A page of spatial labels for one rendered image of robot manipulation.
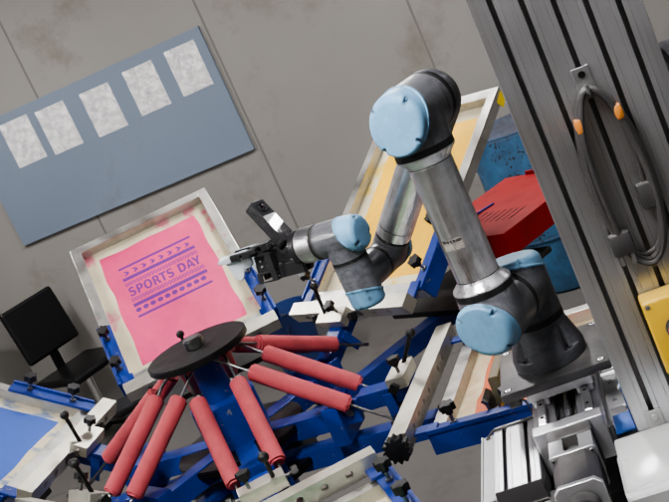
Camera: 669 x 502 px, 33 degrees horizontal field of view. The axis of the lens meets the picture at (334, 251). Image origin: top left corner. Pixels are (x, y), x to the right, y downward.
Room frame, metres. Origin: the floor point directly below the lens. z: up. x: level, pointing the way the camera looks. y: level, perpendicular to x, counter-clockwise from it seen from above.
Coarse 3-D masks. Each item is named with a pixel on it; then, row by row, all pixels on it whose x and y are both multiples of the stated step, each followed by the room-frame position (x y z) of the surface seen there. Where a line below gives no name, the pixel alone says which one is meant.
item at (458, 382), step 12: (564, 312) 3.10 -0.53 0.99; (576, 312) 3.07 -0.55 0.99; (588, 312) 3.06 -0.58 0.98; (468, 348) 3.16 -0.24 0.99; (468, 360) 3.08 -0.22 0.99; (456, 372) 3.03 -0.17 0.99; (468, 372) 3.04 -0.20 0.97; (456, 384) 2.94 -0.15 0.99; (444, 396) 2.89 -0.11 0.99; (456, 396) 2.88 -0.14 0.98; (456, 408) 2.84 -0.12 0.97; (444, 420) 2.75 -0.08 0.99
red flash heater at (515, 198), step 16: (528, 176) 4.31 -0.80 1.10; (496, 192) 4.29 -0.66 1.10; (512, 192) 4.19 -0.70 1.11; (528, 192) 4.09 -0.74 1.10; (480, 208) 4.17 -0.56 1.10; (496, 208) 4.07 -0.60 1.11; (512, 208) 3.97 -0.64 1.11; (528, 208) 3.88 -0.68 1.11; (544, 208) 3.86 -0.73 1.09; (496, 224) 3.86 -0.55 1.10; (512, 224) 3.78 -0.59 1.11; (528, 224) 3.80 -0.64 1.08; (544, 224) 3.84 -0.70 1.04; (496, 240) 3.75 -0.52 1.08; (512, 240) 3.73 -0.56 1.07; (528, 240) 3.78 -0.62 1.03; (496, 256) 3.77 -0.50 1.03
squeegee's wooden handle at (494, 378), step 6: (498, 360) 2.80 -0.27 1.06; (492, 366) 2.78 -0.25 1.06; (498, 366) 2.76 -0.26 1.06; (492, 372) 2.74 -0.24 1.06; (498, 372) 2.73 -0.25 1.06; (492, 378) 2.71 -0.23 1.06; (498, 378) 2.70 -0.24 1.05; (492, 384) 2.71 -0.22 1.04; (498, 384) 2.71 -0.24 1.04; (492, 390) 2.71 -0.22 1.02; (498, 396) 2.71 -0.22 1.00; (498, 402) 2.71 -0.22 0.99
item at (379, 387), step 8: (376, 384) 3.06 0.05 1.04; (384, 384) 3.03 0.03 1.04; (360, 392) 3.05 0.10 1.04; (368, 392) 3.03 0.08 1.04; (376, 392) 3.01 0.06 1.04; (384, 392) 3.00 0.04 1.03; (400, 392) 2.99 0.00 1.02; (360, 400) 3.03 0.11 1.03; (368, 400) 3.02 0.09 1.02; (376, 400) 3.01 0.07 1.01; (400, 400) 2.99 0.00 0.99; (368, 408) 3.03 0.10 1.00
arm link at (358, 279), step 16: (368, 256) 2.24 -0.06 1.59; (384, 256) 2.28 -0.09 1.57; (336, 272) 2.23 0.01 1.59; (352, 272) 2.21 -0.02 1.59; (368, 272) 2.22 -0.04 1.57; (384, 272) 2.26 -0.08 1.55; (352, 288) 2.21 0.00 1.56; (368, 288) 2.21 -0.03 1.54; (352, 304) 2.23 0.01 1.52; (368, 304) 2.21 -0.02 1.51
